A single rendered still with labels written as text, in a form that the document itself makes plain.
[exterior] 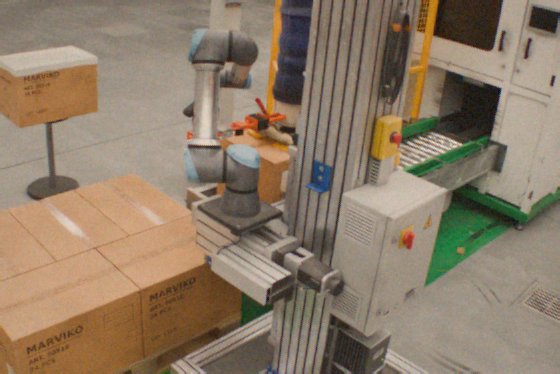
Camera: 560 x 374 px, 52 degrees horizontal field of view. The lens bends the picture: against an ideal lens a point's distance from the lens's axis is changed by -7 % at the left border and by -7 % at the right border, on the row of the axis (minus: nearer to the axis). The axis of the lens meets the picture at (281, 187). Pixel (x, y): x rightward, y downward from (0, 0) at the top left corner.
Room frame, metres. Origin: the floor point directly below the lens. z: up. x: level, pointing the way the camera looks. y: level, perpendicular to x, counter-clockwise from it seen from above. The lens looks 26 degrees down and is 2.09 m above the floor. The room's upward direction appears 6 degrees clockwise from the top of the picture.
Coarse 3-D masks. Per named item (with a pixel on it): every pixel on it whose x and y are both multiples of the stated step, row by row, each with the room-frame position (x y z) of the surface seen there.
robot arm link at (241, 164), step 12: (240, 144) 2.01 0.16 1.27; (228, 156) 1.93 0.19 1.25; (240, 156) 1.91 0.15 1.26; (252, 156) 1.93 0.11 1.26; (228, 168) 1.90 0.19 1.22; (240, 168) 1.90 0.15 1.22; (252, 168) 1.92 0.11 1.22; (228, 180) 1.91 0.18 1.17; (240, 180) 1.91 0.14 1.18; (252, 180) 1.92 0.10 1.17
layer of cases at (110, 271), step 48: (96, 192) 2.89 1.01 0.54; (144, 192) 2.95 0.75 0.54; (0, 240) 2.29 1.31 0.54; (48, 240) 2.35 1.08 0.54; (96, 240) 2.40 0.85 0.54; (144, 240) 2.45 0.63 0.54; (192, 240) 2.50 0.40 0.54; (0, 288) 1.93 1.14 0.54; (48, 288) 1.98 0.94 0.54; (96, 288) 2.03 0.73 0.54; (144, 288) 2.08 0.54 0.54; (192, 288) 2.27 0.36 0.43; (0, 336) 1.72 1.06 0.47; (48, 336) 1.74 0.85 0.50; (96, 336) 1.89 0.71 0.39; (144, 336) 2.07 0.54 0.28
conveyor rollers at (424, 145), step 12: (420, 132) 4.40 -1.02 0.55; (432, 132) 4.43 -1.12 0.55; (408, 144) 4.14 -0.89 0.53; (420, 144) 4.17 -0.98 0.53; (432, 144) 4.20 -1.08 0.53; (444, 144) 4.23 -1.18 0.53; (456, 144) 4.26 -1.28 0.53; (408, 156) 3.91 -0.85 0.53; (420, 156) 3.95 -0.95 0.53; (432, 156) 3.92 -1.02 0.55
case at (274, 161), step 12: (228, 144) 2.81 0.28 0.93; (252, 144) 2.80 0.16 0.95; (264, 144) 2.81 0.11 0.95; (264, 156) 2.66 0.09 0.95; (276, 156) 2.68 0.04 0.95; (288, 156) 2.69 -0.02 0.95; (264, 168) 2.64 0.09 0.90; (276, 168) 2.60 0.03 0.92; (288, 168) 2.66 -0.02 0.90; (264, 180) 2.63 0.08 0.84; (276, 180) 2.61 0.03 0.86; (216, 192) 2.86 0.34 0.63; (264, 192) 2.63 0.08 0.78; (276, 192) 2.62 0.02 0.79
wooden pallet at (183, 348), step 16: (224, 320) 2.42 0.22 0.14; (192, 336) 2.27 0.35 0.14; (208, 336) 2.43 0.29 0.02; (224, 336) 2.42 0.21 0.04; (160, 352) 2.13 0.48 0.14; (176, 352) 2.27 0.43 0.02; (192, 352) 2.29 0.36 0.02; (128, 368) 2.00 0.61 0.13; (144, 368) 2.06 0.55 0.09; (160, 368) 2.14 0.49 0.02
